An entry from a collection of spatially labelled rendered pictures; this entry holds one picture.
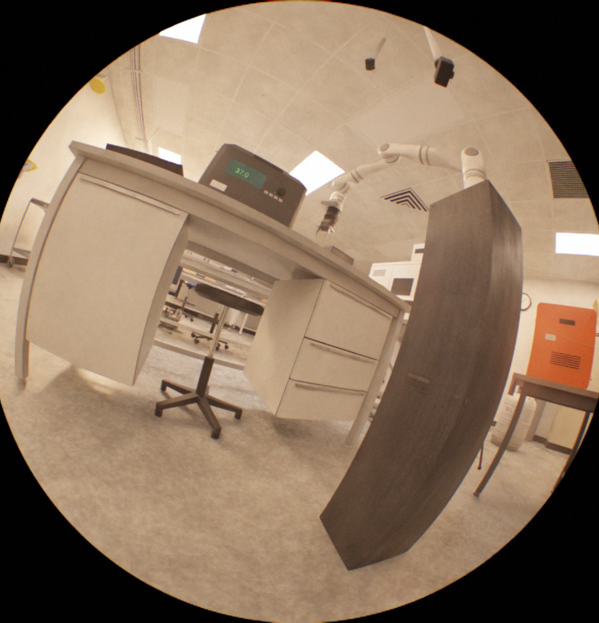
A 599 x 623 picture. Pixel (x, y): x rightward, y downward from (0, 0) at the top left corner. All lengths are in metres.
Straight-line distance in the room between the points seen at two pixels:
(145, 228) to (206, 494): 0.85
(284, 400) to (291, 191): 0.86
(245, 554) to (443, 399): 0.60
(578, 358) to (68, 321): 2.17
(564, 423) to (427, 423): 3.83
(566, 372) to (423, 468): 1.11
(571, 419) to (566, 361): 2.85
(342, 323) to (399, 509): 0.76
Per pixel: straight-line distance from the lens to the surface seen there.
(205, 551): 0.66
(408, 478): 0.55
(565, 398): 1.44
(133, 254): 0.78
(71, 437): 0.88
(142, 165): 0.82
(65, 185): 0.97
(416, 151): 1.08
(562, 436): 4.27
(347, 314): 1.00
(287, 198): 0.93
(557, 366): 1.46
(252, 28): 2.58
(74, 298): 0.85
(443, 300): 0.57
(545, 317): 1.51
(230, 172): 0.90
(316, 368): 0.96
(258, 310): 0.97
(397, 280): 2.03
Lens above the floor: 0.58
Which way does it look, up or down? 4 degrees up
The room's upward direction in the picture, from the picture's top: 19 degrees clockwise
